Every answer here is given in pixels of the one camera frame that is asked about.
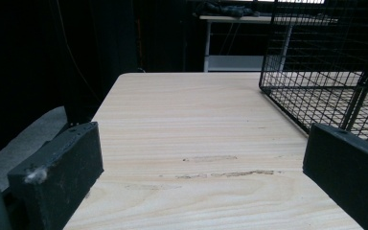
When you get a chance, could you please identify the thin yellow cable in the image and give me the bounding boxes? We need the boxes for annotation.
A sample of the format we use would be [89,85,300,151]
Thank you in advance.
[55,0,104,104]

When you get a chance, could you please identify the black wire basket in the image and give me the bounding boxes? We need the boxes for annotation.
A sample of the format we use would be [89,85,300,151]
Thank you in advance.
[259,0,368,151]

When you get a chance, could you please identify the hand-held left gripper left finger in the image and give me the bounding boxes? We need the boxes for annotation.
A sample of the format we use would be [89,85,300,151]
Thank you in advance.
[7,121,104,230]

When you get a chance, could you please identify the dark cloth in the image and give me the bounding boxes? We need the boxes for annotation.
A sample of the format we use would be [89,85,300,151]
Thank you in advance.
[194,1,261,18]

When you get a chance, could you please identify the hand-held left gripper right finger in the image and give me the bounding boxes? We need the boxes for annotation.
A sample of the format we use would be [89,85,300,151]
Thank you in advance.
[302,123,368,230]

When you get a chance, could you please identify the white background table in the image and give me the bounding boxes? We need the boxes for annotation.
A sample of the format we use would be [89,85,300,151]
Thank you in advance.
[198,14,339,73]

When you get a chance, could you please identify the black curtain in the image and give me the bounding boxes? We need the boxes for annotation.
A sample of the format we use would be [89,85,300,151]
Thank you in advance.
[0,0,186,167]

